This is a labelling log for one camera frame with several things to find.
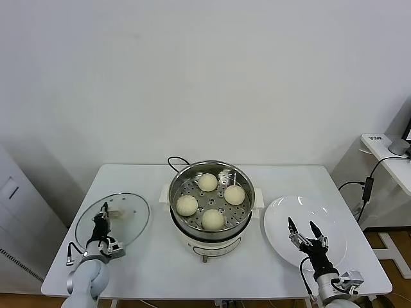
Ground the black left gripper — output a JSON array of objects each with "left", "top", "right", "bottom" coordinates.
[{"left": 91, "top": 201, "right": 112, "bottom": 243}]

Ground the white cabinet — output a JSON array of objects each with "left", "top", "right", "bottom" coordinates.
[{"left": 0, "top": 144, "right": 68, "bottom": 286}]

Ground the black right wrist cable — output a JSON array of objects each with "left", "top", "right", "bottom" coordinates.
[{"left": 299, "top": 258, "right": 317, "bottom": 302}]

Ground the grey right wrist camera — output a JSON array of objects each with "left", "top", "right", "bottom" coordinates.
[{"left": 335, "top": 270, "right": 365, "bottom": 295}]

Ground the grey computer monitor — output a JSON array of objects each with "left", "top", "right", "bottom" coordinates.
[{"left": 384, "top": 94, "right": 411, "bottom": 142}]

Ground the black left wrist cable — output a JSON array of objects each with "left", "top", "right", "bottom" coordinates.
[{"left": 66, "top": 242, "right": 89, "bottom": 267}]

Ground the white side desk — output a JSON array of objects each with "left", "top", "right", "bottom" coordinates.
[{"left": 330, "top": 133, "right": 411, "bottom": 278}]

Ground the stainless steel steamer basket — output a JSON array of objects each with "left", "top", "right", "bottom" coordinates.
[{"left": 168, "top": 159, "right": 256, "bottom": 237}]

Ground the black cooker power cord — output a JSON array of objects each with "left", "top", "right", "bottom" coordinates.
[{"left": 166, "top": 156, "right": 193, "bottom": 176}]

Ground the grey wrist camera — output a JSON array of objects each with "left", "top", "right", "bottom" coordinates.
[
  {"left": 335, "top": 270, "right": 365, "bottom": 295},
  {"left": 104, "top": 240, "right": 126, "bottom": 259}
]

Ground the grey round stand base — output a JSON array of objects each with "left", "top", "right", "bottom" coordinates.
[{"left": 387, "top": 138, "right": 411, "bottom": 157}]

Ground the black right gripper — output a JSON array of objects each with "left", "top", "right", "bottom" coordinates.
[{"left": 287, "top": 216, "right": 337, "bottom": 278}]

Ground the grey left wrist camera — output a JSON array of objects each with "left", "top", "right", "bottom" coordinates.
[{"left": 104, "top": 240, "right": 126, "bottom": 259}]

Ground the round glass pot lid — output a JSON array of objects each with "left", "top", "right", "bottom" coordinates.
[{"left": 74, "top": 192, "right": 152, "bottom": 250}]

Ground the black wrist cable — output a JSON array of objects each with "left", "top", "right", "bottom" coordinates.
[
  {"left": 299, "top": 258, "right": 317, "bottom": 302},
  {"left": 66, "top": 242, "right": 89, "bottom": 267}
]

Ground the white steamed baozi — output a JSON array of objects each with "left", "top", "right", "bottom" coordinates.
[
  {"left": 176, "top": 194, "right": 198, "bottom": 217},
  {"left": 201, "top": 209, "right": 225, "bottom": 231},
  {"left": 223, "top": 185, "right": 247, "bottom": 205},
  {"left": 197, "top": 172, "right": 218, "bottom": 193}
]

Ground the large white plate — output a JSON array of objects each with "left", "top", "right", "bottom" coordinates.
[{"left": 263, "top": 195, "right": 347, "bottom": 272}]

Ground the black power adapter cable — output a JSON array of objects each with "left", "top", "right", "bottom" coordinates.
[{"left": 337, "top": 155, "right": 411, "bottom": 225}]

